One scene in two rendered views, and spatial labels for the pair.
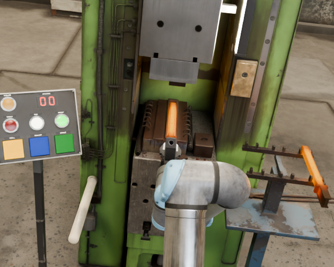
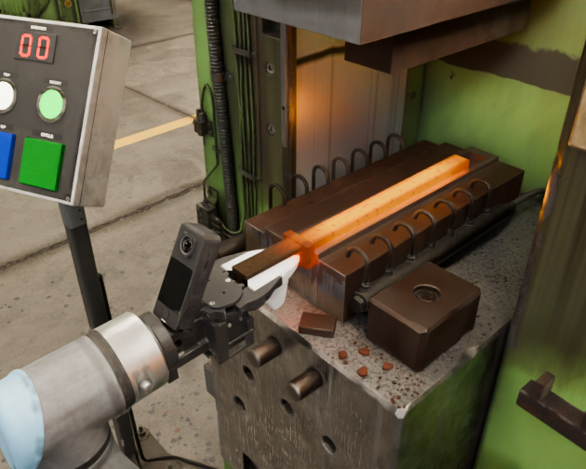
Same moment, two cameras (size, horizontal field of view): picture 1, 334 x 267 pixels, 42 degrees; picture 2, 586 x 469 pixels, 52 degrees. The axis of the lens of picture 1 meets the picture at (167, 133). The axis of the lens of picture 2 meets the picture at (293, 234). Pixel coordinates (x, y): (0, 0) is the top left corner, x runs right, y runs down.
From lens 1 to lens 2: 1.45 m
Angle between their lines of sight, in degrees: 42
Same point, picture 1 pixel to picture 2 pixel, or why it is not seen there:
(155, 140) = (269, 235)
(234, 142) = (576, 356)
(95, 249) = not seen: hidden behind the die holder
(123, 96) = (267, 90)
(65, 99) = (73, 52)
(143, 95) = (426, 127)
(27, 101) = not seen: outside the picture
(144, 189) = (233, 371)
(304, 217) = not seen: outside the picture
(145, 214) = (244, 437)
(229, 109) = (568, 211)
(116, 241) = not seen: hidden behind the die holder
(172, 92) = (501, 134)
